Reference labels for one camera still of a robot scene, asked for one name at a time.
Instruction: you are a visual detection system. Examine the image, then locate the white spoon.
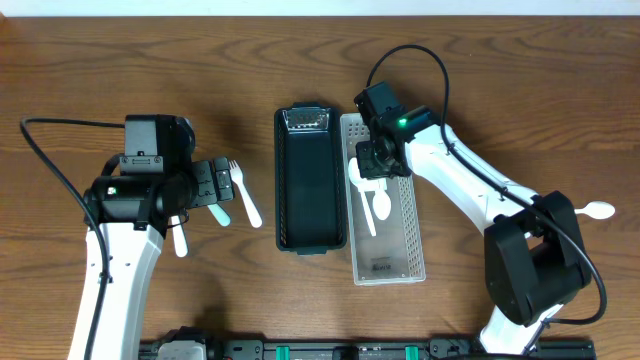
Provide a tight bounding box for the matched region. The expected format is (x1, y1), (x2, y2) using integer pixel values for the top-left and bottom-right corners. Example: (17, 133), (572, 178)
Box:
(373, 178), (392, 221)
(348, 157), (377, 237)

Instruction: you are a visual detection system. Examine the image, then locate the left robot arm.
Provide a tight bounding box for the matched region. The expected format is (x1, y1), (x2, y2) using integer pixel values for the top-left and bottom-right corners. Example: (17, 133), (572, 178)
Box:
(69, 115), (235, 359)

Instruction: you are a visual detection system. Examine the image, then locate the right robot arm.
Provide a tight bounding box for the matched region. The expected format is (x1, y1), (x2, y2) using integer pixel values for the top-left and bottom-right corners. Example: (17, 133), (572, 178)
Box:
(356, 106), (601, 356)

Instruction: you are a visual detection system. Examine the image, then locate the white plastic fork right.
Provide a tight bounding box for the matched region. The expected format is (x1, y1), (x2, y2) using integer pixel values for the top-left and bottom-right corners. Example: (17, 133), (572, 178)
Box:
(229, 160), (263, 228)

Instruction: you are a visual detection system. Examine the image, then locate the mint green plastic fork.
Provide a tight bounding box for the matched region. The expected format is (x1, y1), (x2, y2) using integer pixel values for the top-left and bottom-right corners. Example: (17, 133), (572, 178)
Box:
(208, 204), (231, 227)

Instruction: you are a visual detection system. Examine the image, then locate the clear plastic basket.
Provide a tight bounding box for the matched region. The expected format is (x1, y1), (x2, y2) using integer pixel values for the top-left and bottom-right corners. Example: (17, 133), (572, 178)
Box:
(339, 113), (426, 286)

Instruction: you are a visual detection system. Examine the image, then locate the black plastic basket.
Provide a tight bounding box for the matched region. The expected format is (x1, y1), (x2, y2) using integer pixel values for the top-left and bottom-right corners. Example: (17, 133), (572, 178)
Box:
(274, 102), (347, 255)

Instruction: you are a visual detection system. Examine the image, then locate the white spoon horizontal far right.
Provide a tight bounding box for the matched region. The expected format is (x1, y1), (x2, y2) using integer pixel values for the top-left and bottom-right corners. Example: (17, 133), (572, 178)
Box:
(574, 201), (616, 220)

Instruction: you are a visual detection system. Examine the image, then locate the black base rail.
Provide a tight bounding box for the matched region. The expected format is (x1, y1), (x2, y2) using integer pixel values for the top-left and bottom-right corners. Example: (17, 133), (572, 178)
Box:
(137, 327), (597, 360)

